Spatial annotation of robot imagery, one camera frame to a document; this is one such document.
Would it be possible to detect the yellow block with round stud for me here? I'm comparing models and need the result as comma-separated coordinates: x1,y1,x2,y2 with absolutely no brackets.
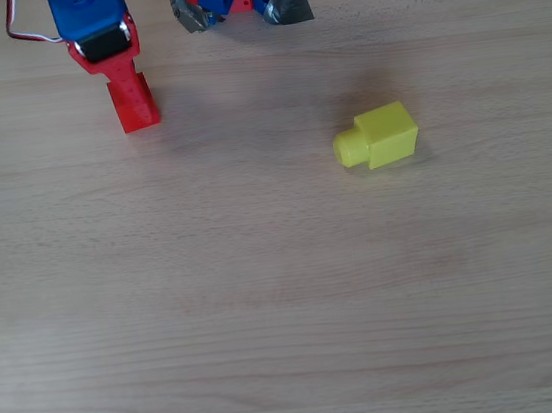
328,99,424,176

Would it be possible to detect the red white black servo cable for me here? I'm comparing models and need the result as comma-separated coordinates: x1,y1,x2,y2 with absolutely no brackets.
2,0,66,50

